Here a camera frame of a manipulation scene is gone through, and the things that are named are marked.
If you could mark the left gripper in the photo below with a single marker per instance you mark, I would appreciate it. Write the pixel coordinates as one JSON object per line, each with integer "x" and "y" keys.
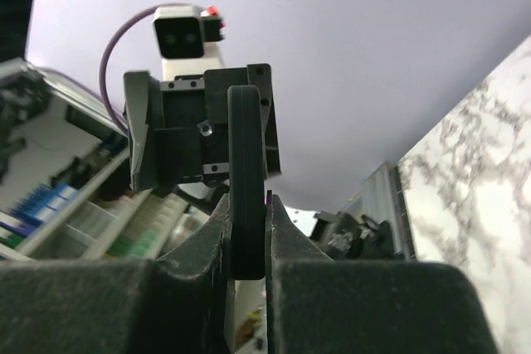
{"x": 191, "y": 116}

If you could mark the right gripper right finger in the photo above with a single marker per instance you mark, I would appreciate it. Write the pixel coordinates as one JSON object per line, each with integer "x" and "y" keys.
{"x": 319, "y": 305}

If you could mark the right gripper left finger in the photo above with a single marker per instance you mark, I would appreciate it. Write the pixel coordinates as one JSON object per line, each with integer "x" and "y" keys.
{"x": 175, "y": 304}

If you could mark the black cased phone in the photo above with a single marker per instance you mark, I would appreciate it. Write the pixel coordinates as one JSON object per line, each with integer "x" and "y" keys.
{"x": 247, "y": 193}

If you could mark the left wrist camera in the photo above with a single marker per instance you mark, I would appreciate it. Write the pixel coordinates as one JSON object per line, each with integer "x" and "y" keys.
{"x": 188, "y": 39}

